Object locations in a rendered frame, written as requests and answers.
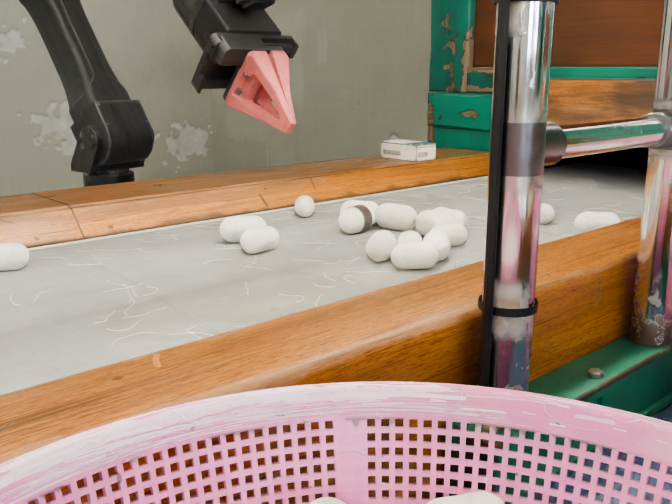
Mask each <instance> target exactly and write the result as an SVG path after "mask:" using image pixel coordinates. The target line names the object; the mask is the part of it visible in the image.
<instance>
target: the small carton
mask: <svg viewBox="0 0 672 504"><path fill-rule="evenodd" d="M435 153H436V143H431V142H421V141H410V140H389V141H381V157H383V158H392V159H400V160H408V161H416V162H417V161H425V160H433V159H435Z"/></svg>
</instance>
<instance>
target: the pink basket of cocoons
mask: <svg viewBox="0 0 672 504"><path fill-rule="evenodd" d="M367 419H375V426H367ZM381 419H389V426H381ZM395 419H403V426H395ZM409 419H418V427H410V426H409ZM423 420H432V427H423ZM325 421H332V422H333V428H325ZM438 421H446V428H438ZM311 422H318V426H319V429H312V430H311ZM452 422H461V430H459V429H452ZM299 423H304V430H302V431H297V424H299ZM467 423H473V424H475V431H469V430H466V428H467ZM481 424H482V425H490V433H487V432H481ZM282 425H290V432H285V433H283V426H282ZM275 426H276V434H270V435H269V430H268V427H275ZM496 426H498V427H505V430H504V435H502V434H496ZM511 428H512V429H518V430H519V437H515V436H510V434H511ZM255 429H261V430H262V436H258V437H255V434H254V430H255ZM244 431H247V435H248V438H246V439H241V438H240V432H244ZM526 431H530V432H535V433H534V440H533V439H527V438H525V436H526ZM367 433H375V440H367ZM381 433H389V440H381ZM395 433H403V440H395ZM409 433H412V434H417V441H409ZM541 433H542V434H547V435H550V436H549V442H544V441H540V439H541ZM228 434H233V441H230V442H226V435H228ZM423 434H432V437H431V442H430V441H423ZM325 435H333V442H326V437H325ZM437 435H446V443H445V442H437ZM313 436H319V443H315V444H312V437H313ZM452 436H459V437H460V444H456V443H451V439H452ZM556 436H557V437H562V438H565V441H564V446H563V445H559V444H556ZM214 437H218V439H219V444H216V445H212V441H211V438H214ZM303 437H305V445H298V438H303ZM466 437H469V438H475V439H474V445H467V444H466ZM286 439H291V446H288V447H284V440H286ZM480 439H486V440H489V446H488V447H484V446H480ZM201 440H204V446H205V447H203V448H199V449H198V448H197V441H201ZM572 440H576V441H580V448H579V449H577V448H573V447H571V442H572ZM272 441H277V448H274V449H270V442H272ZM495 441H501V442H503V449H498V448H495ZM260 443H263V450H261V451H256V444H260ZM510 443H514V444H518V451H511V450H509V446H510ZM587 443H589V444H593V445H596V448H595V453H594V452H590V451H586V450H587ZM185 444H189V447H190V451H187V452H184V453H183V448H182V445H185ZM248 445H249V453H245V454H242V447H243V446H248ZM525 445H526V446H531V447H533V451H532V454H529V453H524V446H525ZM367 447H375V454H368V449H367ZM381 447H389V454H381ZM395 447H403V454H395ZM603 447H605V448H609V449H612V451H611V457H609V456H605V455H602V452H603ZM170 448H174V449H175V455H173V456H168V450H167V449H170ZM233 448H234V450H235V456H230V457H228V451H227V450H228V449H233ZM409 448H417V455H409ZM423 448H428V449H431V456H427V455H423ZM540 448H542V449H547V450H548V453H547V457H544V456H539V449H540ZM328 449H334V456H329V457H326V450H328ZM437 449H443V450H445V457H442V456H437ZM317 450H320V457H317V458H313V453H312V451H317ZM451 450H455V451H459V458H454V457H451ZM219 451H220V455H221V459H216V460H214V456H213V453H215V452H219ZM555 451H557V452H561V453H563V457H562V460H559V459H554V453H555ZM619 451H620V452H624V453H627V454H628V456H627V461H624V460H620V459H618V457H619ZM156 452H160V458H161V459H159V460H156V461H154V459H153V453H156ZM299 452H306V459H299ZM465 452H474V455H473V459H465ZM290 453H292V460H291V461H285V454H290ZM480 453H482V454H488V460H487V461H481V460H479V455H480ZM202 455H206V461H207V462H204V463H200V461H199V456H202ZM276 455H278V461H279V462H277V463H271V456H276ZM494 455H497V456H502V463H495V462H494ZM570 455H575V456H578V462H577V464H576V463H572V462H569V458H570ZM143 456H144V457H145V462H146V464H143V465H140V466H139V463H138V458H140V457H143ZM636 456H638V457H641V458H644V462H643V466H641V465H638V464H634V462H635V457H636ZM509 457H510V458H516V459H517V462H516V466H514V465H508V458H509ZM258 458H264V463H265V465H259V466H258V463H257V459H258ZM585 458H587V459H591V460H594V462H593V468H592V467H588V466H584V465H585ZM187 459H191V460H192V466H189V467H185V461H184V460H187ZM248 460H250V465H251V467H249V468H244V465H243V461H248ZM523 460H527V461H531V469H530V468H525V467H523ZM128 461H129V462H130V468H131V469H128V470H125V471H124V469H123V464H122V463H125V462H128ZM652 461H654V462H658V463H661V464H660V469H659V471H657V470H654V469H651V464H652ZM176 462H177V468H178V470H175V471H171V468H170V464H173V463H176ZM368 462H375V469H368ZM381 462H389V468H381ZM395 462H403V469H395ZM409 462H417V469H409ZM601 462H603V463H606V464H609V470H608V472H607V471H603V470H600V466H601ZM233 463H236V468H237V470H234V471H230V467H229V464H233ZM333 463H334V470H332V471H327V464H333ZM423 463H431V469H430V470H424V469H422V468H423ZM436 463H439V464H445V468H444V471H439V470H436ZM538 463H542V464H546V470H545V471H540V470H537V468H538ZM450 464H451V465H459V469H458V472H451V471H450ZM313 465H320V466H321V471H320V472H314V470H313ZM220 466H222V471H223V473H221V474H217V475H216V471H215V468H216V467H220ZM303 466H307V473H302V474H300V467H303ZM465 466H470V467H473V471H472V474H469V473H464V467H465ZM553 466H556V467H561V473H560V475H559V474H554V473H552V470H553ZM669 466H670V467H672V423H670V422H666V421H662V420H659V419H655V418H651V417H648V416H644V415H640V414H636V413H632V412H628V411H623V410H619V409H615V408H611V407H607V406H602V405H597V404H592V403H587V402H582V401H578V400H572V399H567V398H561V397H555V396H550V395H544V394H537V393H531V392H524V391H517V390H510V389H501V388H492V387H484V386H473V385H461V384H448V383H429V382H397V381H376V382H340V383H323V384H309V385H297V386H288V387H278V388H270V389H263V390H255V391H248V392H241V393H235V394H230V395H224V396H218V397H212V398H208V399H203V400H198V401H193V402H188V403H183V404H179V405H175V406H171V407H167V408H162V409H158V410H154V411H150V412H147V413H143V414H140V415H136V416H132V417H129V418H125V419H122V420H118V421H115V422H112V423H109V424H106V425H102V426H99V427H96V428H93V429H90V430H87V431H84V432H81V433H78V434H75V435H73V436H70V437H67V438H64V439H61V440H58V441H56V442H53V443H51V444H48V445H46V446H43V447H40V448H38V449H35V450H33V451H30V452H28V453H25V454H23V455H20V456H18V457H16V458H13V459H11V460H9V461H7V462H4V463H2V464H0V504H28V503H29V502H31V501H33V500H35V503H36V504H65V503H68V502H70V501H71V504H81V499H80V497H81V496H84V495H86V494H87V499H88V502H86V503H84V504H115V503H114V500H115V499H118V498H120V499H121V504H149V503H151V502H153V504H161V499H163V498H166V497H167V500H168V504H197V503H198V504H206V503H205V501H207V500H211V499H212V504H220V501H219V497H222V496H226V503H222V504H262V503H261V502H267V501H268V504H275V500H277V499H282V504H289V500H288V498H290V497H295V503H294V504H308V503H310V502H312V501H314V500H315V494H321V493H322V497H328V493H331V492H335V498H336V499H339V500H341V501H343V502H344V503H346V504H426V503H428V502H429V501H431V500H433V499H435V495H436V492H441V493H443V497H448V496H449V493H452V494H457V495H462V494H465V493H469V492H474V491H487V492H490V493H492V494H494V495H496V496H497V497H499V498H500V499H501V500H502V501H503V502H504V504H505V501H507V502H513V504H553V503H549V495H550V496H554V497H557V504H564V499H566V500H570V501H572V504H579V503H581V504H611V499H612V497H614V498H618V499H620V501H619V504H627V502H630V503H633V504H661V503H662V498H663V497H664V498H666V499H669V500H671V501H670V504H672V492H671V491H668V490H665V489H664V488H665V483H666V482H668V483H671V484H672V475H669V474H667V473H668V468H669ZM111 467H114V469H115V474H114V475H111V476H109V475H108V470H107V469H108V468H111ZM160 467H162V470H163V474H161V475H158V476H156V470H155V469H156V468H160ZM617 467H621V468H624V469H625V473H624V476H621V475H618V474H616V469H617ZM287 468H293V475H287V476H286V469H287ZM479 468H485V469H487V474H486V476H485V475H478V471H479ZM568 469H569V470H573V471H576V476H575V478H571V477H567V474H568ZM204 470H208V476H209V477H205V478H202V475H201V471H204ZM274 470H279V474H280V477H274V478H273V474H272V471H274ZM493 470H499V471H501V478H498V477H492V476H493ZM633 471H634V472H637V473H641V478H640V481H638V480H634V479H632V474H633ZM98 472H99V477H100V480H98V481H95V482H93V478H92V475H93V474H95V473H98ZM144 472H147V473H148V479H146V480H143V481H142V479H141V473H144ZM263 472H265V474H266V479H263V480H259V473H263ZM507 472H511V473H515V480H510V479H507ZM583 473H585V474H589V475H591V481H590V482H587V481H583V480H582V479H583ZM189 474H194V481H190V482H188V480H187V475H189ZM247 475H252V482H248V483H245V476H247ZM522 475H527V476H530V480H529V483H526V482H521V478H522ZM368 476H375V480H376V483H368ZM382 476H389V483H382ZM395 476H403V483H395ZM409 476H416V483H409ZM649 476H650V477H653V478H656V479H657V484H656V486H653V485H650V484H648V480H649ZM130 477H132V478H133V483H134V484H132V485H129V486H127V484H126V479H127V478H130ZM422 477H430V484H422ZM536 477H537V478H542V479H544V486H541V485H536ZM599 477H600V478H604V479H607V482H606V487H605V486H601V485H598V479H599ZM175 478H179V481H180V485H177V486H173V480H172V479H175ZM233 478H238V485H234V486H232V484H231V479H233ZM328 478H335V485H328ZM436 478H444V485H436ZM80 479H83V481H84V486H83V487H81V488H78V487H77V483H76V481H78V480H80ZM316 479H321V486H314V480H316ZM450 479H456V480H458V487H457V486H450ZM307 480H308V487H306V488H301V481H307ZM464 480H465V481H472V487H471V488H466V487H463V486H464ZM221 481H224V488H221V489H218V486H217V482H221ZM551 481H555V482H559V488H558V489H554V488H550V487H551ZM116 482H117V484H118V490H116V491H113V492H112V489H111V484H113V483H116ZM163 482H165V488H166V489H164V490H161V491H159V487H158V484H160V483H163ZM292 482H294V489H291V490H288V488H287V483H292ZM478 482H481V483H486V488H485V490H481V489H477V487H478ZM614 482H618V483H621V484H622V490H621V491H618V490H615V489H613V487H614ZM209 484H210V492H206V493H204V489H203V486H205V485H209ZM279 484H280V486H281V491H278V492H274V485H279ZM492 484H494V485H500V490H499V492H494V491H491V490H492ZM566 484H568V485H572V486H574V491H573V493H570V492H566V491H565V489H566ZM66 485H67V487H68V491H69V493H66V494H64V495H62V493H61V489H60V488H61V487H63V486H66ZM506 486H507V487H512V488H514V494H513V495H512V494H506ZM630 486H631V487H634V488H637V489H638V494H637V496H634V495H631V494H629V491H630ZM148 487H150V490H151V494H149V495H146V496H145V495H144V490H143V489H145V488H148ZM262 487H267V494H262V495H261V493H260V488H262ZM101 488H102V491H103V496H100V497H98V498H97V496H96V490H98V489H101ZM195 488H196V495H195V496H192V497H190V493H189V490H191V489H195ZM581 488H583V489H587V490H589V495H588V497H585V496H582V495H580V493H581ZM252 489H253V494H254V496H252V497H247V492H246V491H247V490H252ZM520 489H523V490H528V498H527V497H522V496H520ZM368 490H376V497H368ZM382 490H389V497H382ZM395 490H403V497H395ZM409 491H416V498H414V497H408V495H409ZM422 491H427V492H430V498H422ZM50 492H51V494H52V498H53V500H51V501H49V502H46V500H45V496H44V495H46V494H48V493H50ZM134 492H135V494H136V499H135V500H133V501H130V498H129V494H131V493H134ZM238 492H239V494H240V499H238V500H233V494H234V493H238ZM535 492H537V493H542V494H543V496H542V501H541V500H536V499H534V496H535ZM596 492H598V493H601V494H604V500H603V501H599V500H596ZM646 492H649V493H652V494H654V499H653V502H652V501H649V500H646V499H645V496H646ZM178 493H181V494H182V500H179V501H176V498H175V494H178ZM304 495H308V496H309V502H302V496H304Z"/></svg>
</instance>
